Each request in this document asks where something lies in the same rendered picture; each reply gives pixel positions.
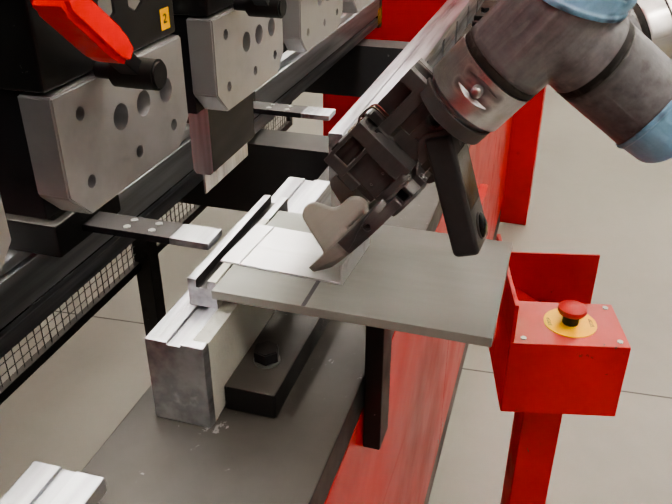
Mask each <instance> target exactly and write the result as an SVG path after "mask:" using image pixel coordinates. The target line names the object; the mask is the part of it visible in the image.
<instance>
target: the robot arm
mask: <svg viewBox="0 0 672 504"><path fill-rule="evenodd" d="M547 85H550V86H551V87H552V88H553V89H554V90H555V91H556V92H557V93H558V94H559V95H560V96H561V97H563V98H564V99H565V100H566V101H567V102H568V103H570V104H571V105H572V106H573V107H574V108H576V109H577V110H578V111H579V112H580V113H581V114H583V115H584V116H585V117H586V118H587V119H589V120H590V121H591V122H592V123H593V124H594V125H596V126H597V127H598V128H599V129H600V130H601V131H603V132H604V133H605V134H606V135H607V136H609V137H610V138H611V139H612V140H613V141H614V142H616V143H615V145H616V146H617V147H618V148H620V149H622V148H623V149H624V150H626V151H627V152H628V153H630V154H631V155H632V156H633V157H635V158H636V159H638V160H639V161H641V162H644V163H659V162H663V161H666V160H668V159H671V158H672V0H498V1H497V2H496V3H495V4H494V5H493V7H492V8H491V9H490V10H489V11H488V12H487V13H486V14H485V15H484V16H483V17H482V18H481V19H480V20H479V21H478V22H477V23H476V24H475V25H474V26H473V27H472V29H471V30H470V31H469V32H468V33H466V34H465V35H464V36H463V37H462V38H461V39H460V40H459V41H458V42H457V43H456V44H455V45H454V46H453V47H452V48H451V50H450V51H449V52H448V53H447V54H446V55H445V56H444V57H443V58H442V59H441V60H440V61H439V62H438V63H437V64H436V65H435V66H434V68H433V69H432V68H431V67H430V66H429V65H428V64H427V63H426V62H425V61H424V60H423V59H422V58H420V59H419V60H418V61H417V62H416V63H415V64H414V65H413V66H412V67H411V68H410V69H409V70H408V71H407V72H406V74H405V75H404V76H403V77H402V78H401V79H400V80H399V81H398V82H397V83H396V84H395V86H394V87H393V88H392V89H391V90H390V91H389V92H388V93H387V94H386V95H385V96H384V97H383V98H382V99H381V100H380V101H379V102H378V104H372V105H371V106H369V107H368V108H367V109H366V110H365V111H364V112H363V113H362V114H361V115H360V116H359V117H358V121H357V122H356V123H355V124H354V125H353V126H352V127H351V128H350V129H349V130H348V131H347V133H346V134H345V135H344V136H343V137H342V138H341V139H340V140H339V141H338V142H337V143H336V144H335V146H334V147H333V148H332V149H331V150H332V151H331V153H330V154H329V155H328V156H327V157H326V158H325V159H324V161H325V162H326V163H327V164H328V165H329V166H330V167H331V168H332V169H333V170H334V171H335V172H336V173H337V174H336V175H334V176H333V177H332V178H331V180H330V186H331V189H332V190H333V192H334V194H335V195H336V197H337V198H338V200H339V202H340V203H341V205H339V206H337V207H330V206H327V205H325V204H322V203H319V202H310V203H309V204H307V205H306V206H305V207H304V209H303V213H302V216H303V219H304V221H305V223H306V224H307V226H308V228H309V229H310V231H311V232H312V234H313V236H314V237H315V239H316V240H317V242H318V243H319V245H320V247H321V248H322V250H323V254H322V255H321V256H320V257H319V258H318V259H317V260H316V261H315V262H314V263H313V264H312V265H311V266H310V267H309V268H310V269H311V270H312V271H314V272H315V271H319V270H323V269H327V268H331V267H333V266H335V265H336V264H337V263H339V262H340V261H341V260H343V259H344V258H345V257H346V256H347V255H349V254H350V253H352V252H353V251H354V250H355V249H356V248H357V247H358V246H360V245H361V244H362V243H363V242H364V241H365V240H367V239H368V238H369V237H370V236H371V235H372V234H373V233H374V232H375V231H376V230H378V229H379V228H380V227H381V226H382V225H383V224H384V223H385V222H386V221H387V220H388V219H389V218H390V217H391V216H393V217H394V216H396V215H397V214H398V213H400V212H401V211H402V210H403V209H404V208H405V207H406V206H407V205H408V204H409V203H410V202H411V201H412V200H413V199H414V198H416V197H417V196H418V195H419V194H420V192H421V191H422V190H423V189H424V188H425V187H426V185H427V184H428V183H433V182H435V185H436V189H437V193H438V197H439V200H440V204H441V208H442V212H443V216H444V220H445V224H446V228H447V233H448V236H449V239H450V243H451V247H452V251H453V254H454V255H455V256H457V257H464V256H473V255H477V254H478V253H479V252H480V249H481V247H482V245H483V243H484V241H485V239H486V237H487V235H488V224H487V220H486V218H485V216H484V212H483V208H482V204H481V200H480V195H479V191H478V187H477V183H476V178H475V174H474V170H473V166H472V161H471V157H470V153H469V149H468V144H470V145H476V144H478V143H479V142H480V141H481V140H483V139H484V138H485V137H486V136H487V135H488V134H489V133H490V132H493V131H496V130H497V129H498V128H499V127H500V126H501V125H502V124H504V123H505V122H506V121H507V120H508V119H509V118H510V117H511V116H512V115H514V114H515V113H516V112H517V111H518V110H519V109H520V108H521V107H523V106H524V105H525V104H526V103H527V102H528V101H529V100H531V99H532V98H533V97H534V96H535V95H537V94H538V93H539V92H540V91H541V90H542V89H543V88H544V87H545V86H547ZM374 106H375V107H374ZM372 108H373V109H372ZM369 109H372V110H371V111H370V112H369V113H368V114H367V113H366V112H367V111H368V110H369ZM354 158H355V160H354V161H353V162H352V163H351V164H350V165H349V166H347V165H348V164H349V163H350V162H351V161H352V160H353V159H354Z"/></svg>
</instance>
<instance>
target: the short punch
mask: <svg viewBox="0 0 672 504"><path fill-rule="evenodd" d="M188 118H189V128H190V138H191V148H192V158H193V168H194V171H195V172H196V173H197V174H203V181H204V192H205V194H207V193H208V192H209V191H210V190H211V189H212V188H213V187H214V186H215V185H216V184H218V183H219V182H220V181H221V180H222V179H223V178H224V177H225V176H226V175H227V174H228V173H229V172H231V171H232V170H233V169H234V168H235V167H236V166H237V165H238V164H239V163H240V162H241V161H242V160H243V159H245V158H246V157H247V156H248V146H247V143H248V142H249V141H250V140H251V139H252V138H253V137H254V136H255V129H254V111H253V93H251V94H250V95H249V96H247V97H246V98H245V99H243V100H242V101H241V102H239V103H238V104H237V105H236V106H234V107H233V108H232V109H230V110H229V111H220V110H211V109H203V110H202V111H200V112H199V113H198V114H190V113H188Z"/></svg>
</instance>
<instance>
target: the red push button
mask: <svg viewBox="0 0 672 504"><path fill-rule="evenodd" d="M558 311H559V313H560V314H561V315H562V316H563V318H562V323H563V324H564V325H566V326H569V327H575V326H577V325H578V323H579V319H582V318H584V317H585V316H586V315H587V313H588V311H587V307H586V306H585V305H584V304H583V303H581V302H579V301H575V300H564V301H561V302H560V303H559V305H558Z"/></svg>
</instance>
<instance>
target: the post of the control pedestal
mask: <svg viewBox="0 0 672 504"><path fill-rule="evenodd" d="M561 419H562V414H551V413H529V412H514V419H513V425H512V432H511V438H510V445H509V452H508V458H507V465H506V471H505V478H504V485H503V491H502V498H501V504H545V502H546V497H547V492H548V487H549V482H550V476H551V471H552V466H553V461H554V456H555V451H556V445H557V440H558V435H559V430H560V425H561Z"/></svg>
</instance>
